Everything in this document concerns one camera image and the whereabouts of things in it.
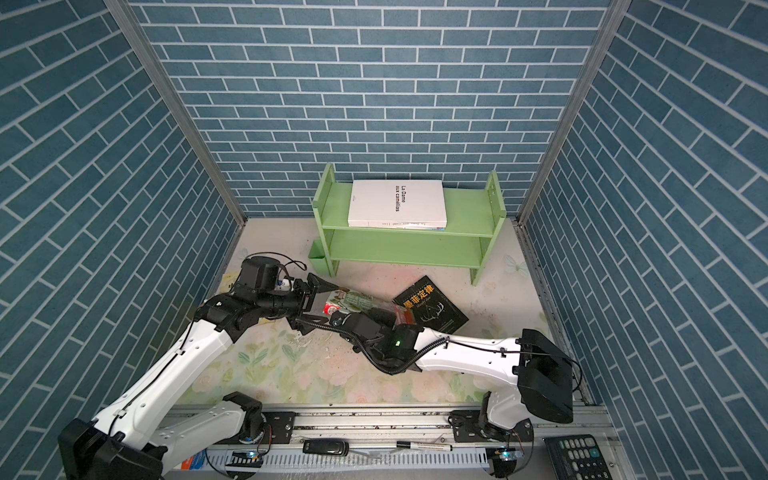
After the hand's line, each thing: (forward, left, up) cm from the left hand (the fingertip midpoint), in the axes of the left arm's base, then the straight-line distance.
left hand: (335, 300), depth 71 cm
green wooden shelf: (+24, -37, +4) cm, 44 cm away
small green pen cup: (+28, +12, -19) cm, 36 cm away
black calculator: (-31, -57, -20) cm, 68 cm away
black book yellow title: (+9, -26, -21) cm, 35 cm away
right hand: (+1, -8, -8) cm, 11 cm away
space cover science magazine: (+19, -27, +5) cm, 34 cm away
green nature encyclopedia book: (+2, -1, -5) cm, 6 cm away
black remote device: (-27, +1, -26) cm, 37 cm away
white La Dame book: (+27, -16, +7) cm, 32 cm away
